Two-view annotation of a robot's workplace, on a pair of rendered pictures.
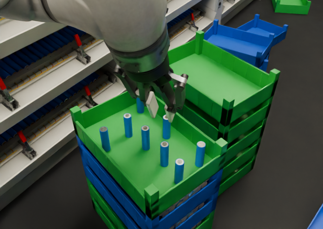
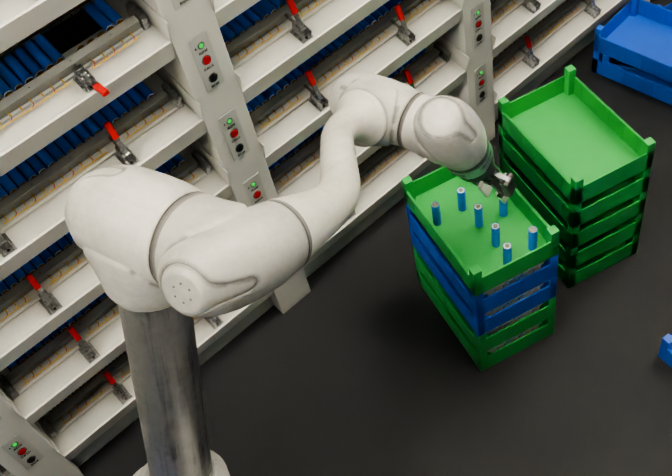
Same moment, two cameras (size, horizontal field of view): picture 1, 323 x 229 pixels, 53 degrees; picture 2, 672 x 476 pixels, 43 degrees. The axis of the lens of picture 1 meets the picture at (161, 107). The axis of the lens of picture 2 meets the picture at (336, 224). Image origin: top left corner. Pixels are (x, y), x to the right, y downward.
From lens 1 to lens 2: 1.12 m
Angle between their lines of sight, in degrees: 20
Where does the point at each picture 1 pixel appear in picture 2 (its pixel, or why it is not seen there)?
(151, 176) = (480, 255)
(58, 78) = not seen: hidden behind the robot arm
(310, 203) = not seen: outside the picture
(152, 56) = (475, 171)
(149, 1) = (469, 152)
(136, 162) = (467, 240)
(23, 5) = (385, 142)
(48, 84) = not seen: hidden behind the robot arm
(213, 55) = (586, 99)
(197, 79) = (557, 137)
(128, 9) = (454, 158)
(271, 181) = (657, 271)
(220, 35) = (643, 18)
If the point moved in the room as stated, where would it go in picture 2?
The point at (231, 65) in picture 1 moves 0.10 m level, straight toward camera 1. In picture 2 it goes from (606, 118) to (592, 149)
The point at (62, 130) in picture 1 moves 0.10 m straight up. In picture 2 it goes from (383, 183) to (378, 157)
